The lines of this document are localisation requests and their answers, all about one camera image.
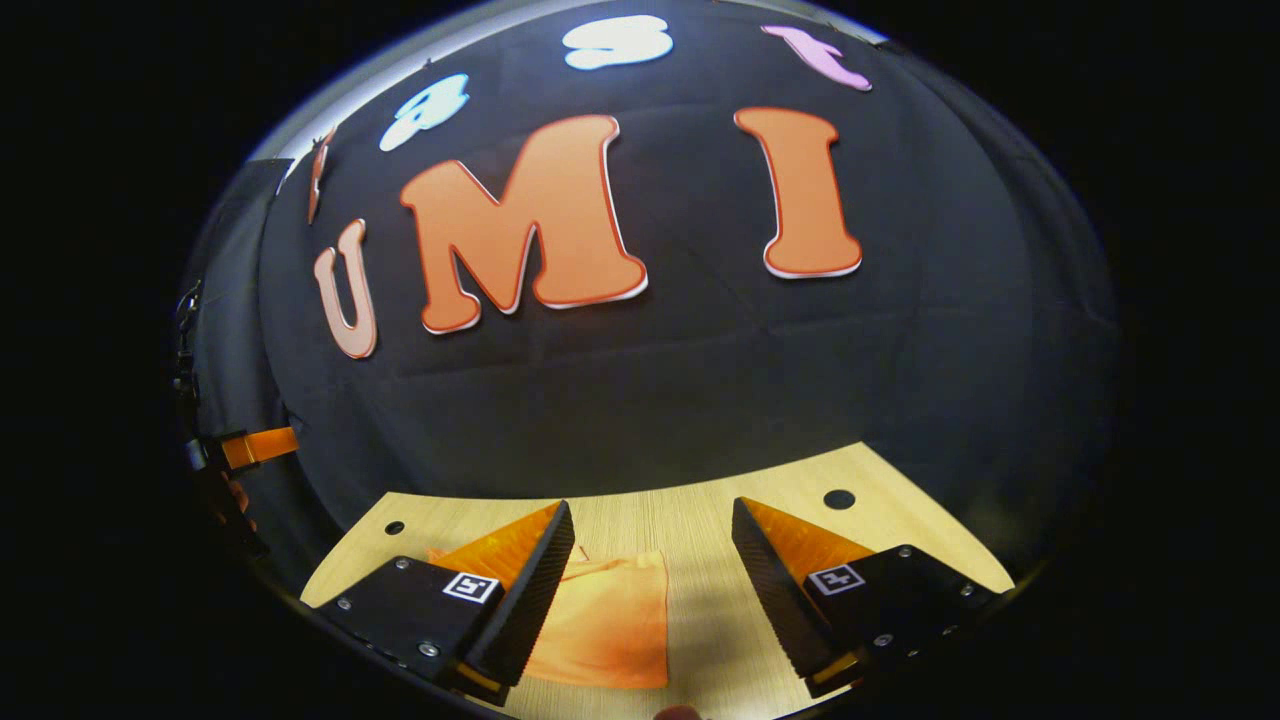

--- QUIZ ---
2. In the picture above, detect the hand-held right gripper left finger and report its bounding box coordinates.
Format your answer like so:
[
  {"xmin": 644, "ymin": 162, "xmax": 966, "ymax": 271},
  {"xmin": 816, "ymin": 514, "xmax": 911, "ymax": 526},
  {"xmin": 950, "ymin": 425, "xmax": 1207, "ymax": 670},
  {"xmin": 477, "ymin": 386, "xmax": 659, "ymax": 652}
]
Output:
[{"xmin": 315, "ymin": 500, "xmax": 576, "ymax": 708}]

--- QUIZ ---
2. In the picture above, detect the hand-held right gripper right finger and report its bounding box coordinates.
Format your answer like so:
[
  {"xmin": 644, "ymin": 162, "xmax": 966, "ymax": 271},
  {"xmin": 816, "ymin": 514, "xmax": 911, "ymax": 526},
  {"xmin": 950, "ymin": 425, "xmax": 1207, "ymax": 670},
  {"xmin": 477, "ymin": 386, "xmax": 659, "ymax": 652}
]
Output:
[{"xmin": 730, "ymin": 497, "xmax": 1001, "ymax": 699}]

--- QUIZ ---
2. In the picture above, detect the orange T-shirt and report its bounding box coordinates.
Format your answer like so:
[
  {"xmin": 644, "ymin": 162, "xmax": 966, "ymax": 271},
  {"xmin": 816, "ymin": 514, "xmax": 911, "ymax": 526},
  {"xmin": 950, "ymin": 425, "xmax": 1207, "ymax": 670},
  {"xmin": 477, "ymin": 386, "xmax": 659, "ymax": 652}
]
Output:
[{"xmin": 428, "ymin": 545, "xmax": 671, "ymax": 691}]

